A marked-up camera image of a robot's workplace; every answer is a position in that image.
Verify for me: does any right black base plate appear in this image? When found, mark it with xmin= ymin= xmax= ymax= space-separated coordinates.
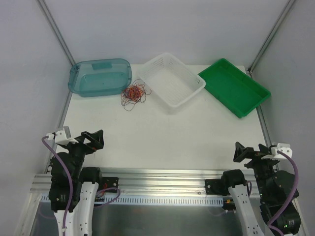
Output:
xmin=204 ymin=179 xmax=225 ymax=196

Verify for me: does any teal transparent plastic bin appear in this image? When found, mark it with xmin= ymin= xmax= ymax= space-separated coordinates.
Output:
xmin=68 ymin=59 xmax=132 ymax=97

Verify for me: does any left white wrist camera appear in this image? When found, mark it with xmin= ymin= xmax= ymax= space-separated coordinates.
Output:
xmin=46 ymin=126 xmax=79 ymax=146

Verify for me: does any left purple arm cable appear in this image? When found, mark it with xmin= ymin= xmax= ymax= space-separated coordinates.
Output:
xmin=41 ymin=136 xmax=121 ymax=232

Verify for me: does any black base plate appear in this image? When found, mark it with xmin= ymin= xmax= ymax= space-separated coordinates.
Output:
xmin=204 ymin=179 xmax=225 ymax=196
xmin=98 ymin=177 xmax=119 ymax=194

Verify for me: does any white perforated plastic basket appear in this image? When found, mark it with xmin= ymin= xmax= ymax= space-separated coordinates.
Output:
xmin=137 ymin=53 xmax=206 ymax=115

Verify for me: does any left aluminium frame post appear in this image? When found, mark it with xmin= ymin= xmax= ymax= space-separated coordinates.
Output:
xmin=36 ymin=0 xmax=76 ymax=66

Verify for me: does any aluminium mounting rail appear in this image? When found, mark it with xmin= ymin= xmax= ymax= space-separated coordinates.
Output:
xmin=30 ymin=168 xmax=259 ymax=197

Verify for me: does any green plastic tray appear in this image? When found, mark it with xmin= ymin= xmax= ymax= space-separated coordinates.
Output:
xmin=198 ymin=59 xmax=271 ymax=118

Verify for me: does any aluminium frame post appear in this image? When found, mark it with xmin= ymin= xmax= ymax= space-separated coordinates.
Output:
xmin=247 ymin=0 xmax=297 ymax=76
xmin=36 ymin=0 xmax=76 ymax=66

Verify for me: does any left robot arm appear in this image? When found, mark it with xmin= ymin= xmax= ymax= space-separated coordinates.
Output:
xmin=42 ymin=126 xmax=104 ymax=236

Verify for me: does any white slotted cable duct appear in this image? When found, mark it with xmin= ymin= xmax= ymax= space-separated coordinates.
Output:
xmin=40 ymin=193 xmax=224 ymax=207

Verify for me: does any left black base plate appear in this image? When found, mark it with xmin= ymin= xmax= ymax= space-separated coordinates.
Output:
xmin=98 ymin=177 xmax=119 ymax=194

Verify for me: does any right aluminium frame post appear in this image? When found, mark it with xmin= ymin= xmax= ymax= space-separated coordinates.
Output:
xmin=247 ymin=0 xmax=297 ymax=76

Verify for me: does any black cable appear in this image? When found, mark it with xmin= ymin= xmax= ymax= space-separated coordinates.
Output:
xmin=120 ymin=78 xmax=152 ymax=112

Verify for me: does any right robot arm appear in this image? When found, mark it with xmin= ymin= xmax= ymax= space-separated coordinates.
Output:
xmin=220 ymin=142 xmax=301 ymax=236

